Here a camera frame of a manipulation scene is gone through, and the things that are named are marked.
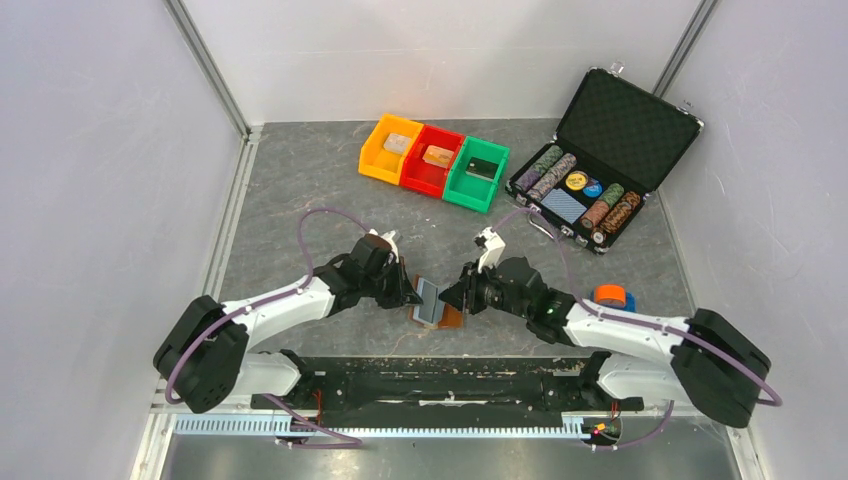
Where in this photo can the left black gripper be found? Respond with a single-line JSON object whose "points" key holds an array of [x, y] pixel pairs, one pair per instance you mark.
{"points": [[404, 293]]}

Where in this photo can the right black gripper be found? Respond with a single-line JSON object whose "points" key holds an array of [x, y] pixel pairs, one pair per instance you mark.
{"points": [[465, 292]]}

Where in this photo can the brown leather card holder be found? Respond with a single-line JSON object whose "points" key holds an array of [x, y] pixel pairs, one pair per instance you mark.
{"points": [[433, 313]]}

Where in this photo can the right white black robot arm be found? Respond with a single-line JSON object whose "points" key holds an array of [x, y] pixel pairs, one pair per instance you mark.
{"points": [[702, 360]]}

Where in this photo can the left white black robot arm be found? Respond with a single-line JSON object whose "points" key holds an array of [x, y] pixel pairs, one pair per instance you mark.
{"points": [[208, 356]]}

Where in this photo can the dark card in green bin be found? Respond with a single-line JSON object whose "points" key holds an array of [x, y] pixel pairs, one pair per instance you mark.
{"points": [[482, 169]]}

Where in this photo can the blue playing card deck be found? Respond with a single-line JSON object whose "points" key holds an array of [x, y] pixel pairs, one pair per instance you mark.
{"points": [[564, 205]]}

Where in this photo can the card stack in red bin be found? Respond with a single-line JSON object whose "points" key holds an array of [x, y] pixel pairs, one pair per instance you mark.
{"points": [[438, 156]]}

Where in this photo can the card stack in yellow bin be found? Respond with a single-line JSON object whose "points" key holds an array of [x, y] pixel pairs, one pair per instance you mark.
{"points": [[396, 143]]}

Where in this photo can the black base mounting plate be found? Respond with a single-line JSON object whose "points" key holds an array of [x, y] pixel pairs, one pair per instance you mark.
{"points": [[451, 392]]}

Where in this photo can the green plastic bin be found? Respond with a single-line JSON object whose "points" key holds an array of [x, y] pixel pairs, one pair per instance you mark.
{"points": [[474, 177]]}

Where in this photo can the red plastic bin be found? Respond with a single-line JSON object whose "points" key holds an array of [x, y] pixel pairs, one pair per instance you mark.
{"points": [[427, 165]]}

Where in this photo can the yellow plastic bin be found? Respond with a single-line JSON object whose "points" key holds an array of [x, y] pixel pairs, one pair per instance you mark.
{"points": [[383, 154]]}

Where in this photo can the orange blue tape roll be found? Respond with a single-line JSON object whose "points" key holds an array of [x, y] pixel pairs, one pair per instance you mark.
{"points": [[614, 296]]}

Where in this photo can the yellow dealer button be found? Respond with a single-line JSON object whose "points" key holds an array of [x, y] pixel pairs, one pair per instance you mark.
{"points": [[576, 180]]}

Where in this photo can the black poker chip case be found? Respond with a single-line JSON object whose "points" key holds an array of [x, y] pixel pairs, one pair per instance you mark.
{"points": [[624, 138]]}

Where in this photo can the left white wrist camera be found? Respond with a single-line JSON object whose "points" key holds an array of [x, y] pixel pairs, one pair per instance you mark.
{"points": [[392, 238]]}

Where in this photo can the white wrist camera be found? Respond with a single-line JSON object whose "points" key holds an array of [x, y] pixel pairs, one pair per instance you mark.
{"points": [[491, 246], [392, 238]]}

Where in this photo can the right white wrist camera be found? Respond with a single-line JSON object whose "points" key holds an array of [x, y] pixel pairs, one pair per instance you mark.
{"points": [[491, 246]]}

